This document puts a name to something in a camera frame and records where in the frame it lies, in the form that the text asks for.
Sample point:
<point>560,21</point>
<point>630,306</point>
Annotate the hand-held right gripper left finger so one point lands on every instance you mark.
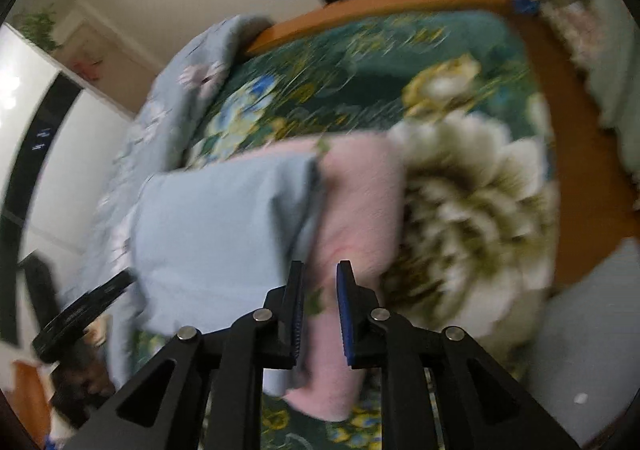
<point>298,320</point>

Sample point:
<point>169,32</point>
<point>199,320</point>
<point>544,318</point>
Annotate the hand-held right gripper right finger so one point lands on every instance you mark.
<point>345,320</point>

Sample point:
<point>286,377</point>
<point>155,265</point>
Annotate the pink garment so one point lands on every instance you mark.
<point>360,210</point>

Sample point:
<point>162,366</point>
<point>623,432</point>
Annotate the light blue garment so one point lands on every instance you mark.
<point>215,230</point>

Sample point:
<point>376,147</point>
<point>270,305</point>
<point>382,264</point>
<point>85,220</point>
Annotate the white wardrobe with black stripe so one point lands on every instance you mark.
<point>65,180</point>

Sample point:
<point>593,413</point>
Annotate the teal floral bed sheet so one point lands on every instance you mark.
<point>470,210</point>

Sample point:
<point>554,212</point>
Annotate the grey floral quilt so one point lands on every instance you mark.
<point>165,95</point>

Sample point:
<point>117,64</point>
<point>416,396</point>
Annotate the green potted plant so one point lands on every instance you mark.
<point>40,27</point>

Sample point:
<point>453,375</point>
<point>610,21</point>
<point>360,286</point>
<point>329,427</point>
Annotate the pale green cloth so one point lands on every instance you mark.
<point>612,65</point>

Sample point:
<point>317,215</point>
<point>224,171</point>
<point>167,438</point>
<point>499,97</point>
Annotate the wooden bed frame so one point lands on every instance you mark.
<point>575,130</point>

